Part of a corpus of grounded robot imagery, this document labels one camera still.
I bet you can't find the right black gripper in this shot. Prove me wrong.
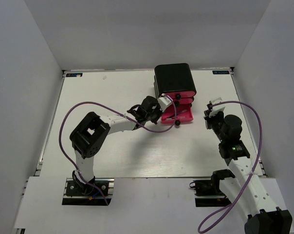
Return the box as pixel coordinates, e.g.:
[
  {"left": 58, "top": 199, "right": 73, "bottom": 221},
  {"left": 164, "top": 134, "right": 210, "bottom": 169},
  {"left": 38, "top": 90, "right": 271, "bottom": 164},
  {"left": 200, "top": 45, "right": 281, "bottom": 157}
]
[{"left": 204, "top": 109, "right": 227, "bottom": 142}]

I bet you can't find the pink drawer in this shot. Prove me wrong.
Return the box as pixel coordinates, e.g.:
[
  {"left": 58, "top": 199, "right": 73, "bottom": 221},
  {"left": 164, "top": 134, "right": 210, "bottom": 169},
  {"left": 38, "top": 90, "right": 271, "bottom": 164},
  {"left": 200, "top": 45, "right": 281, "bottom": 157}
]
[
  {"left": 165, "top": 90, "right": 196, "bottom": 100},
  {"left": 173, "top": 97, "right": 194, "bottom": 106},
  {"left": 161, "top": 105, "right": 193, "bottom": 124}
]

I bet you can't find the pink top drawer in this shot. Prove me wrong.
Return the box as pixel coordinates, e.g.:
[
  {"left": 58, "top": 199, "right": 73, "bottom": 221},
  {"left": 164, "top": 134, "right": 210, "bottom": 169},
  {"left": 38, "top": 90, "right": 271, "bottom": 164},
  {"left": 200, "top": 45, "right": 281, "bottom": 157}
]
[{"left": 165, "top": 90, "right": 196, "bottom": 100}]

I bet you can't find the pink bottom drawer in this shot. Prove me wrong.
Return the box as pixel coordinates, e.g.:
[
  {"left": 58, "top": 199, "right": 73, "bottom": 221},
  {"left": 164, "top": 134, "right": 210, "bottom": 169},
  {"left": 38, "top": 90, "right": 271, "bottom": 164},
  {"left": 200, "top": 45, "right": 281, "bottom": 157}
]
[{"left": 161, "top": 105, "right": 193, "bottom": 124}]

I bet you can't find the purple pen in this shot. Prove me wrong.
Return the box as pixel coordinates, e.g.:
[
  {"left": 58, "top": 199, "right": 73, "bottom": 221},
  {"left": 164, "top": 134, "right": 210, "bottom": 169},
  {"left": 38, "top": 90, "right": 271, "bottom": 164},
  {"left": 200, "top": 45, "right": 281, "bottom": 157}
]
[{"left": 167, "top": 109, "right": 187, "bottom": 119}]

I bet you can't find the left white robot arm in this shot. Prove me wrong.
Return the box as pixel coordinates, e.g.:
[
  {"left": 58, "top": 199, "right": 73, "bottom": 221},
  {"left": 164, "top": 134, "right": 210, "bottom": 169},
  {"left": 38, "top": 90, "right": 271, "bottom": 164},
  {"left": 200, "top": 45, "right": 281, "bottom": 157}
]
[{"left": 70, "top": 96, "right": 171, "bottom": 195}]

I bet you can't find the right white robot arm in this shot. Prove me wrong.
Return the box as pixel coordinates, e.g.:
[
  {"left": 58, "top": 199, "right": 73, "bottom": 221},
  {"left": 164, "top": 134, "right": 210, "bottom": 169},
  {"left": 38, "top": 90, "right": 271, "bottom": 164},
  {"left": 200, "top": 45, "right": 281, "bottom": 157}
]
[{"left": 198, "top": 98, "right": 293, "bottom": 234}]

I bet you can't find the black drawer cabinet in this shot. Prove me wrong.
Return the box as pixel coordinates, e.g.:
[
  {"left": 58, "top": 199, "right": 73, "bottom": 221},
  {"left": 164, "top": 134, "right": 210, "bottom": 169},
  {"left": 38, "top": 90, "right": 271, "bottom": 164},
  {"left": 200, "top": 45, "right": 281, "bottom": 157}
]
[{"left": 154, "top": 63, "right": 197, "bottom": 97}]

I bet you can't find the right blue corner label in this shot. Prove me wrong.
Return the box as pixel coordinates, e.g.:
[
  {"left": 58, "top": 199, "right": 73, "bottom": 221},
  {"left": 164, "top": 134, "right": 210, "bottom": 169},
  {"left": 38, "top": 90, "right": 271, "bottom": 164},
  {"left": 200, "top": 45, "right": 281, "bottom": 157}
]
[{"left": 212, "top": 70, "right": 230, "bottom": 75}]

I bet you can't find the blue corner label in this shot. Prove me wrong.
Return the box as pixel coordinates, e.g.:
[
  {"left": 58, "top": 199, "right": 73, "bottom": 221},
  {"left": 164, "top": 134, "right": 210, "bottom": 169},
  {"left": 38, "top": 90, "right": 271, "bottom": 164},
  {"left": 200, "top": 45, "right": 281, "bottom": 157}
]
[
  {"left": 66, "top": 73, "right": 83, "bottom": 78},
  {"left": 212, "top": 70, "right": 230, "bottom": 75}
]

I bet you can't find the left blue corner label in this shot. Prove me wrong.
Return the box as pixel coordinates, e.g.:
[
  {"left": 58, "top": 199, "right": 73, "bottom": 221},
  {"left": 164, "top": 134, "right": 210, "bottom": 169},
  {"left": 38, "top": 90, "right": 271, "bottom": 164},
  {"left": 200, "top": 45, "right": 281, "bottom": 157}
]
[{"left": 66, "top": 73, "right": 83, "bottom": 78}]

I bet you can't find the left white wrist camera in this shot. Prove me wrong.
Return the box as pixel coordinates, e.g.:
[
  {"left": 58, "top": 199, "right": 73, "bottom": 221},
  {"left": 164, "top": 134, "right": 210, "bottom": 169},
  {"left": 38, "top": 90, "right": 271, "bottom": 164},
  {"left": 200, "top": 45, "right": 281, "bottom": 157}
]
[{"left": 157, "top": 94, "right": 174, "bottom": 112}]

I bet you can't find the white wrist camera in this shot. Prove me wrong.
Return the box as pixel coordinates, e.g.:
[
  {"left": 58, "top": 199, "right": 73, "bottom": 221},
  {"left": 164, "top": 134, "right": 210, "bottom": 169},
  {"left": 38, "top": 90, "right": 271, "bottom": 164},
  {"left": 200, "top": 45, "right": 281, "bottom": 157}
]
[
  {"left": 206, "top": 97, "right": 225, "bottom": 117},
  {"left": 157, "top": 94, "right": 174, "bottom": 112}
]

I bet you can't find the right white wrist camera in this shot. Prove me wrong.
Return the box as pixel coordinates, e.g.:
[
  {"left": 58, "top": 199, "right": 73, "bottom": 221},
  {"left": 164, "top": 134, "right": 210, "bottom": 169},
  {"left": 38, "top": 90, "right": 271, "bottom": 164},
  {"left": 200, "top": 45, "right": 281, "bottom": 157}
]
[{"left": 206, "top": 97, "right": 225, "bottom": 117}]

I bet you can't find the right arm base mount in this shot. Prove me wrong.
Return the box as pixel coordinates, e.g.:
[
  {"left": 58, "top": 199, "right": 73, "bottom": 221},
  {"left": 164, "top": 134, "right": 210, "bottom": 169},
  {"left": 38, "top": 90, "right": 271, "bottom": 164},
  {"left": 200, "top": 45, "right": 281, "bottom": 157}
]
[{"left": 189, "top": 179, "right": 231, "bottom": 208}]

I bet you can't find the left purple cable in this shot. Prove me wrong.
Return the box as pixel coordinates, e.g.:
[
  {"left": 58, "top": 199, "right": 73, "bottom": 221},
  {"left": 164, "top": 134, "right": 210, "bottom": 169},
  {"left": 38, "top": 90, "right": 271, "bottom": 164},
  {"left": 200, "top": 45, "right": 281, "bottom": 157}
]
[{"left": 59, "top": 95, "right": 178, "bottom": 205}]

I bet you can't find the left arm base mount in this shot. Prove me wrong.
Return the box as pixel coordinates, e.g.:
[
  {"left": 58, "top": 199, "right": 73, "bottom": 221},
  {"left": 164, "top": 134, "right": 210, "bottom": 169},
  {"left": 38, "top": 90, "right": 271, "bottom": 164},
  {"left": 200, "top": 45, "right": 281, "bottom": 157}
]
[{"left": 62, "top": 178, "right": 114, "bottom": 206}]

